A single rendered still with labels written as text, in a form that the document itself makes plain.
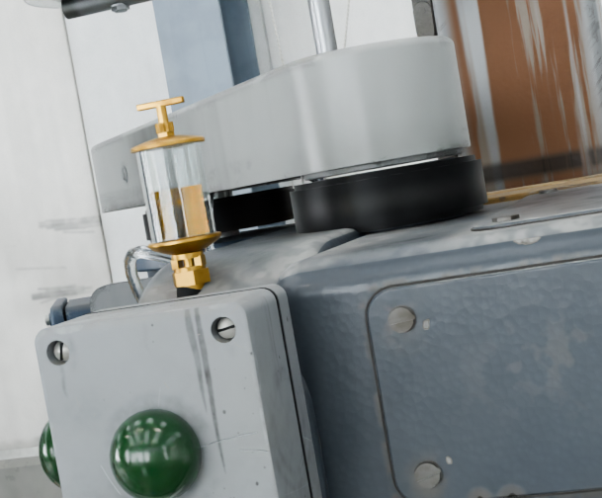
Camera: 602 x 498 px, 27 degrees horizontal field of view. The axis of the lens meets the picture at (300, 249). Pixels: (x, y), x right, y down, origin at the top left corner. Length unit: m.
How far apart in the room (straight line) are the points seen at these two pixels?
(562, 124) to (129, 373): 0.56
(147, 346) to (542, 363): 0.13
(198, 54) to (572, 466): 5.11
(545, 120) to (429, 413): 0.50
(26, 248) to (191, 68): 1.45
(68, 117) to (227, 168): 5.59
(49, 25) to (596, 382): 5.94
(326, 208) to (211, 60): 4.93
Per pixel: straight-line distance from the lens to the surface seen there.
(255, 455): 0.39
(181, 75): 5.51
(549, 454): 0.43
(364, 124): 0.54
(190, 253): 0.47
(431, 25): 0.98
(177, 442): 0.39
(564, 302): 0.42
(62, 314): 0.91
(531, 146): 0.91
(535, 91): 0.91
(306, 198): 0.55
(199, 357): 0.39
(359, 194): 0.54
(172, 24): 5.54
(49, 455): 0.43
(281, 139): 0.58
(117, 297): 0.88
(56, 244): 6.30
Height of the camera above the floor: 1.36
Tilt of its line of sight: 3 degrees down
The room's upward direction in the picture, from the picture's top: 10 degrees counter-clockwise
